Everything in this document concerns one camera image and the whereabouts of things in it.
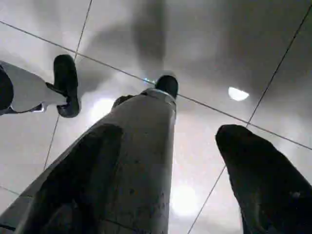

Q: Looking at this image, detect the grey left robot leg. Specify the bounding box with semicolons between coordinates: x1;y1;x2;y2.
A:
0;60;47;117

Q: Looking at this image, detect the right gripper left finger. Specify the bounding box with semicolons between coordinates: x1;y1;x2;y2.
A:
23;124;122;234

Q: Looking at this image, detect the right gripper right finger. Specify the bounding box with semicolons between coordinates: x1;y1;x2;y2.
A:
215;124;312;234

